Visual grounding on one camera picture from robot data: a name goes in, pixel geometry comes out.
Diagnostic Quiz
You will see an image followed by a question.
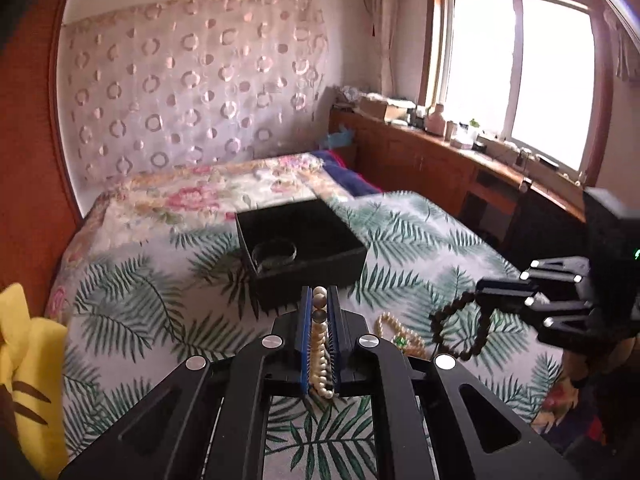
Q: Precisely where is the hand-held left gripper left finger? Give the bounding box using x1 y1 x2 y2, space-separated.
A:
59 286 314 480

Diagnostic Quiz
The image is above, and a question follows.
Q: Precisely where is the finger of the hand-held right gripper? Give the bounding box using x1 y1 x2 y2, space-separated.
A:
520 257 592 285
474 278 601 347

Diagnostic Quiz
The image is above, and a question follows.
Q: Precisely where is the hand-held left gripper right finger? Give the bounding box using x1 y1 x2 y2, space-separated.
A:
327 285 587 480

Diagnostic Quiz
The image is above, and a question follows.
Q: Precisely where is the white pearl bracelet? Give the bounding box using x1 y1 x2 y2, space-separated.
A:
309 286 337 401

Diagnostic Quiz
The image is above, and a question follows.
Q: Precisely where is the pearl necklace with green bead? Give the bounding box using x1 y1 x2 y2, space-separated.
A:
375 312 432 359

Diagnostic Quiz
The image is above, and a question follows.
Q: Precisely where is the dark wooden bead bracelet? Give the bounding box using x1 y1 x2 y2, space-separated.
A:
431 290 494 362

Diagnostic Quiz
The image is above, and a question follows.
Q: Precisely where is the dark bangle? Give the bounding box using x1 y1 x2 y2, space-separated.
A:
251 240 298 274

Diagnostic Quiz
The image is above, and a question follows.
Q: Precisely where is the black box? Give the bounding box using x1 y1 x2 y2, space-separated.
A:
235 198 369 314

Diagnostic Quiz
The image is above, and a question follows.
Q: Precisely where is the wooden cabinet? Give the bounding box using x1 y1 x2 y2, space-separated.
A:
328 109 587 262

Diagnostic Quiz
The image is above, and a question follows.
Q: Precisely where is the leaf print bed sheet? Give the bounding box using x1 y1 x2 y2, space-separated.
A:
62 190 567 480

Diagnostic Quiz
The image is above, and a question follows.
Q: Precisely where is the blue blanket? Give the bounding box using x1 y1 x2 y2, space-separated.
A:
311 150 385 197

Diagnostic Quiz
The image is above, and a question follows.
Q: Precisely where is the floral blanket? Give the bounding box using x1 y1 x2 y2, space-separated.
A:
45 152 353 321

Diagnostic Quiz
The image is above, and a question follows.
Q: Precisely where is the cardboard box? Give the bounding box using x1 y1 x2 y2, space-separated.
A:
356 95 402 122

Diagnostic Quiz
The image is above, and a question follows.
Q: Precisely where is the yellow plush toy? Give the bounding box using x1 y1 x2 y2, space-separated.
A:
0 282 69 479

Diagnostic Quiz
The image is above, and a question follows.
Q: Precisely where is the white window curtain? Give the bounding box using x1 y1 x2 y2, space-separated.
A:
369 0 397 97

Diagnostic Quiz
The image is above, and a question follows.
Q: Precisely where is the wooden headboard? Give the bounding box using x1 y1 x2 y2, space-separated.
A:
0 0 84 322

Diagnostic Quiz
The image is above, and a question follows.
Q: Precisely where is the wooden frame window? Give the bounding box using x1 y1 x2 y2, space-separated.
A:
419 0 617 187

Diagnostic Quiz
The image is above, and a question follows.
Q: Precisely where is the ring pattern wall curtain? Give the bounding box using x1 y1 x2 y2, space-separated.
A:
62 0 332 187

